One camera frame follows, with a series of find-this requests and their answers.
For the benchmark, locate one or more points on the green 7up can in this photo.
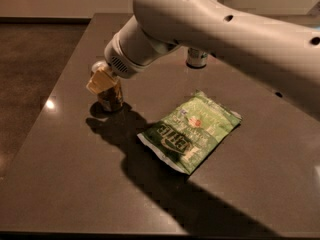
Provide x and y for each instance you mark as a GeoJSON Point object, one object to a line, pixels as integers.
{"type": "Point", "coordinates": [196, 58]}

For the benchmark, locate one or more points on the green chip bag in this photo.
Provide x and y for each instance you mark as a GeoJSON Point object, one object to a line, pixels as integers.
{"type": "Point", "coordinates": [184, 138]}

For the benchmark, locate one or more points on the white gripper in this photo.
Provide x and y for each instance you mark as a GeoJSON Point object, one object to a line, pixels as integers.
{"type": "Point", "coordinates": [122, 65]}

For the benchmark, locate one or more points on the orange soda can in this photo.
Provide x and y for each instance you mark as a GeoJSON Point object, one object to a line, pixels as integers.
{"type": "Point", "coordinates": [111, 100]}

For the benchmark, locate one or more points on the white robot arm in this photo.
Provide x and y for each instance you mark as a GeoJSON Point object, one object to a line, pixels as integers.
{"type": "Point", "coordinates": [284, 56]}

